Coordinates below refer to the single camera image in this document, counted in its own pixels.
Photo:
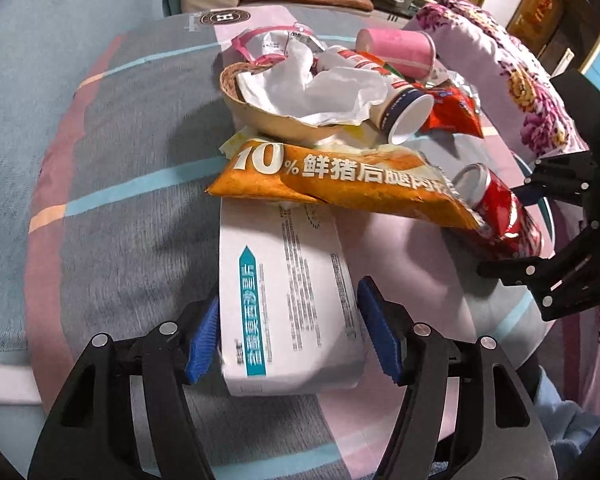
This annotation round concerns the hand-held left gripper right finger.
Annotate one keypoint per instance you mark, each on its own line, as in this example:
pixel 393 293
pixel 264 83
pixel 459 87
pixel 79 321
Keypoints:
pixel 375 330

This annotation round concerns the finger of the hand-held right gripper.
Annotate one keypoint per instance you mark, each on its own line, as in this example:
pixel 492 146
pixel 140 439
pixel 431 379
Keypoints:
pixel 560 175
pixel 545 272

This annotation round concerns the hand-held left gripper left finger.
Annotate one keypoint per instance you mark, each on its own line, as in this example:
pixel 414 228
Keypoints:
pixel 202 340

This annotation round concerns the white cardboard medicine box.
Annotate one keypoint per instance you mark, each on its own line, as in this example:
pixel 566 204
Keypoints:
pixel 290 300

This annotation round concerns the yellow snack packet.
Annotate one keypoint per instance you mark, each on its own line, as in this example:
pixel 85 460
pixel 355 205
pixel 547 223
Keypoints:
pixel 237 142

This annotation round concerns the red soda can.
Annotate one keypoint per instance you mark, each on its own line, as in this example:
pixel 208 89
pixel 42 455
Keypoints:
pixel 500 210

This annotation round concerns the red snack packet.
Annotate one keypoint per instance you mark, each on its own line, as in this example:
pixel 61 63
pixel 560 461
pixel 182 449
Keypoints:
pixel 452 110

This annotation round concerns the wooden framed board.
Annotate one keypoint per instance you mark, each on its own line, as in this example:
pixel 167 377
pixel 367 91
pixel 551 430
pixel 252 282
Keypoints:
pixel 545 15

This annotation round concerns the light blue garment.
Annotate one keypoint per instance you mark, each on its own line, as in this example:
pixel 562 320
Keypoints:
pixel 565 410

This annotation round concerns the striped plaid blanket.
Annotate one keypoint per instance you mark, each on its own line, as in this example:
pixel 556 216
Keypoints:
pixel 130 220

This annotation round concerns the orange snack bag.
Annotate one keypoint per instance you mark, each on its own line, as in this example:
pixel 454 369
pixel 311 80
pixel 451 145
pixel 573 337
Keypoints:
pixel 340 180

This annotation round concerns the blue and white paper cup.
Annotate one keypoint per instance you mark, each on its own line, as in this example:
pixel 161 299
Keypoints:
pixel 402 110

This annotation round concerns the pink plastic cup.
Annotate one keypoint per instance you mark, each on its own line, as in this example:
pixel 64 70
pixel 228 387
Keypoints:
pixel 400 50

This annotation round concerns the brown paper bowl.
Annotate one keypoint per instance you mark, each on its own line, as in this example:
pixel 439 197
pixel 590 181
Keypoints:
pixel 270 115

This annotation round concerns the crumpled white paper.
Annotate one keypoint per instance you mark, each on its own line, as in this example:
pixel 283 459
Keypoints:
pixel 320 85

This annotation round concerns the pink and clear plastic wrapper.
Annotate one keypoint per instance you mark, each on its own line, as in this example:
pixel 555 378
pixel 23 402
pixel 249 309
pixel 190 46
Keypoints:
pixel 265 42

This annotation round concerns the light blue bed sheet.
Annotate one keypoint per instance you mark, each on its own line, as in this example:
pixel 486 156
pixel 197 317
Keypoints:
pixel 15 85

